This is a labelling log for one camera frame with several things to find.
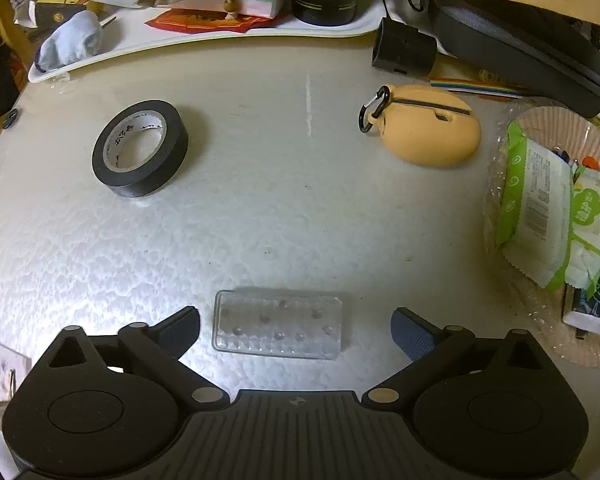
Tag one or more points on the red packet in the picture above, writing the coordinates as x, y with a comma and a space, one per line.
200, 21

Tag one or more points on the black yellow small box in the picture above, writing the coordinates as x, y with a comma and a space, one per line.
55, 12

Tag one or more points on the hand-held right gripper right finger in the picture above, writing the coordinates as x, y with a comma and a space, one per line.
410, 334

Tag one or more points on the black electrical tape roll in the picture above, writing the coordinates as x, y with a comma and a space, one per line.
170, 160

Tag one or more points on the grey white sock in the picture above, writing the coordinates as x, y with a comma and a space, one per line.
75, 40

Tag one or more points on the clear plastic case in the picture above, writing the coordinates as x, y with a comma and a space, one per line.
277, 327

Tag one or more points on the orange pouch with carabiner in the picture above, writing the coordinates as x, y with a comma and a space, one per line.
430, 135

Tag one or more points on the small green white wipes pack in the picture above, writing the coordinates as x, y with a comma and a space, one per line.
592, 220

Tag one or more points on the white plastic tray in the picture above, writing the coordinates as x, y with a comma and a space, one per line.
145, 41

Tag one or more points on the small black cube box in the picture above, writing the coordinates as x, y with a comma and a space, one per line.
402, 47

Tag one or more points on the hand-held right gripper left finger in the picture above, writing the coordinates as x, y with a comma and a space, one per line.
180, 334

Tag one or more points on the white printed paper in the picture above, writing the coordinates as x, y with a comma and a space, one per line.
0, 375

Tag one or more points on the long black zip case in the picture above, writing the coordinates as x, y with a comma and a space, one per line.
520, 45

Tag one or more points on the large green white wipes pack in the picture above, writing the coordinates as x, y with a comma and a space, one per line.
535, 200

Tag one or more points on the small black round object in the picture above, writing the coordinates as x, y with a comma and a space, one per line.
10, 118

